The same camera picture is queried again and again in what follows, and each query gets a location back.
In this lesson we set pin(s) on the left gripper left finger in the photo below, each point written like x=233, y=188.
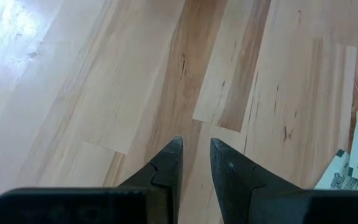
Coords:
x=166, y=180

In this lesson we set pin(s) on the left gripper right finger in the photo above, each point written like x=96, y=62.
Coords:
x=238, y=186

